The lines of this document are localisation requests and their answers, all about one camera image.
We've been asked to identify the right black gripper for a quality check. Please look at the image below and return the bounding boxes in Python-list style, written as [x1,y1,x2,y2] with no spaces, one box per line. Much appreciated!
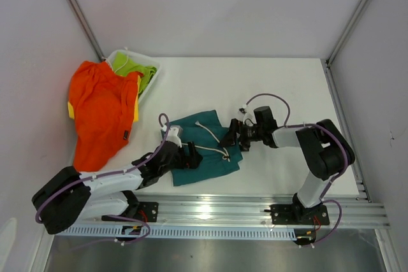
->
[217,118,264,152]

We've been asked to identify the teal green shorts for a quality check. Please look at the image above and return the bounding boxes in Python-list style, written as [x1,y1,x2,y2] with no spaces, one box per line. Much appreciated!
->
[170,110,243,187]

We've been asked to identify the orange shorts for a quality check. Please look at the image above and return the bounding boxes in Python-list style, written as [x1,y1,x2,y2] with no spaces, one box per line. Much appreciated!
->
[68,61,143,172]

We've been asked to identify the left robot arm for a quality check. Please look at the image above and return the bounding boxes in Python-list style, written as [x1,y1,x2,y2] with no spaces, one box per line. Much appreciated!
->
[32,141,203,234]

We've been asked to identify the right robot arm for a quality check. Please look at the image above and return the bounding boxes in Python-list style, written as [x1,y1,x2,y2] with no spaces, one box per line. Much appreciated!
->
[219,106,355,225]

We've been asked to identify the lime green shorts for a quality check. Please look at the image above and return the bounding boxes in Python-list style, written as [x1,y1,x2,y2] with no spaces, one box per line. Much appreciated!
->
[112,52,157,95]

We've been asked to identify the yellow shorts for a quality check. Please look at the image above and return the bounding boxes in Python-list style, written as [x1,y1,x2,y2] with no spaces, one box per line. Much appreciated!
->
[67,101,75,120]

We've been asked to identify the white plastic basket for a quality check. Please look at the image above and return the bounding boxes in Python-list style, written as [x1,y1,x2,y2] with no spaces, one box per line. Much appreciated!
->
[105,48,161,105]

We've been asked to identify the cream drawstring cord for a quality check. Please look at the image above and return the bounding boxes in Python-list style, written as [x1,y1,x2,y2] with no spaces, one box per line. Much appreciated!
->
[183,120,231,163]

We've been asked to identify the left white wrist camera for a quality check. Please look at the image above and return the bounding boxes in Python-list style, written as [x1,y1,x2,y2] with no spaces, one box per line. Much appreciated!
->
[161,125,183,147]

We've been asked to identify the aluminium mounting rail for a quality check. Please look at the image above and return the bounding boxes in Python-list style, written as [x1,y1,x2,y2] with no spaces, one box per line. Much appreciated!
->
[63,191,391,231]

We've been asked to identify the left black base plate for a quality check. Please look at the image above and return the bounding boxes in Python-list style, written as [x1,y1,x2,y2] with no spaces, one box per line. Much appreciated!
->
[119,202,159,223]

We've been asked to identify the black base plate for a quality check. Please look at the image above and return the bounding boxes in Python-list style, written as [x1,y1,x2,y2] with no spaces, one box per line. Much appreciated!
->
[119,202,159,223]
[270,204,330,225]

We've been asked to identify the white slotted cable duct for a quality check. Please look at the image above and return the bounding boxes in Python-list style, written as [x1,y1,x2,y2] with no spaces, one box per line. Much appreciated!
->
[60,224,296,241]

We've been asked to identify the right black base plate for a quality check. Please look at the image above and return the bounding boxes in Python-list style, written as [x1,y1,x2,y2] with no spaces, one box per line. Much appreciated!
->
[270,204,330,225]

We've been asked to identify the right aluminium frame post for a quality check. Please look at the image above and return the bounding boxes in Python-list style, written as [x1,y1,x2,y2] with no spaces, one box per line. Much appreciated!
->
[326,0,372,68]

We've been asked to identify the aluminium frame post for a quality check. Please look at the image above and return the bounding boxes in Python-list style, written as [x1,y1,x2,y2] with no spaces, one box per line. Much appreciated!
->
[67,0,105,61]
[326,0,372,68]

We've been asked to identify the left aluminium frame post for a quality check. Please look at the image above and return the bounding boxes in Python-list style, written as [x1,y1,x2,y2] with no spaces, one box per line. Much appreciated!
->
[67,0,105,61]

